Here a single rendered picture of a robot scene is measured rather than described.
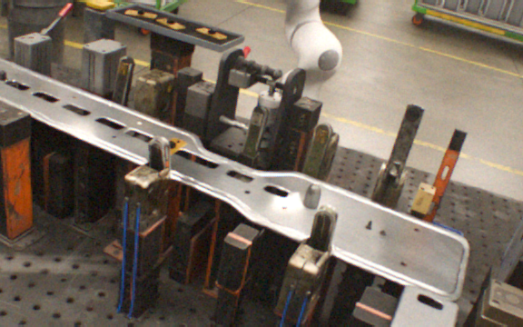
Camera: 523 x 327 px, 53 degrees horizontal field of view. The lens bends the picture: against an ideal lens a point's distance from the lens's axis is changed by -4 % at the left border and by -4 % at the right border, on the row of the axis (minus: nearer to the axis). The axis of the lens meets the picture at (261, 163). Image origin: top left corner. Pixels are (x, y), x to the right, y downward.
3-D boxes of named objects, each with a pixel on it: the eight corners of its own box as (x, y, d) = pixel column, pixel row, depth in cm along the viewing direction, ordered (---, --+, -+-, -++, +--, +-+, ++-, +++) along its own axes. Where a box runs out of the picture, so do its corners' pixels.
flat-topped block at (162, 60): (139, 166, 168) (151, 26, 146) (154, 157, 175) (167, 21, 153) (166, 178, 165) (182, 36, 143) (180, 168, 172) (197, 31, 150)
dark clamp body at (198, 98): (161, 215, 149) (174, 87, 130) (186, 194, 160) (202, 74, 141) (193, 231, 146) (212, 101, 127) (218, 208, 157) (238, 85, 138)
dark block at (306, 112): (261, 247, 145) (293, 103, 124) (271, 233, 150) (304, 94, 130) (278, 254, 143) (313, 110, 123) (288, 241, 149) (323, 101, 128)
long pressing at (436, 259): (-81, 75, 133) (-82, 70, 132) (-12, 55, 151) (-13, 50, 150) (457, 310, 92) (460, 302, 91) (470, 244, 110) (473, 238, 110)
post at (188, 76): (162, 201, 155) (177, 69, 135) (172, 193, 159) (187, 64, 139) (177, 207, 153) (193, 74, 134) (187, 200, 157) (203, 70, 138)
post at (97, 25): (78, 140, 176) (82, 7, 154) (93, 132, 182) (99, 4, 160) (96, 148, 173) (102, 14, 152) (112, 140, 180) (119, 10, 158)
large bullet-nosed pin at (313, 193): (299, 211, 111) (306, 183, 108) (304, 204, 114) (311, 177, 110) (313, 217, 110) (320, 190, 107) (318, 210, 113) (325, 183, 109)
